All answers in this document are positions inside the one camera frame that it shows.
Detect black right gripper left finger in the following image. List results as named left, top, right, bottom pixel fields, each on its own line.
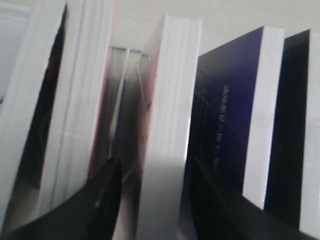
left=0, top=158, right=122, bottom=240

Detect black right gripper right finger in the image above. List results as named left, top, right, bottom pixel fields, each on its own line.
left=194, top=159, right=311, bottom=240

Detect dark blue moon book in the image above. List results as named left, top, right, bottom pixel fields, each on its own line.
left=176, top=25, right=286, bottom=240

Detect dark grey cover book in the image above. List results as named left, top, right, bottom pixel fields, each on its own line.
left=0, top=0, right=66, bottom=223

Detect black spine book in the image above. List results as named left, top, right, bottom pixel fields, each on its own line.
left=264, top=29, right=320, bottom=237

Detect grey white spine book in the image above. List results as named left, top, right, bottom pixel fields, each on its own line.
left=113, top=15, right=202, bottom=240

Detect red teal spine book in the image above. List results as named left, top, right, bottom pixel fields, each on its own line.
left=38, top=0, right=114, bottom=214

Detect white wire book rack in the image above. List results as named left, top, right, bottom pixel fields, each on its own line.
left=108, top=45, right=151, bottom=159

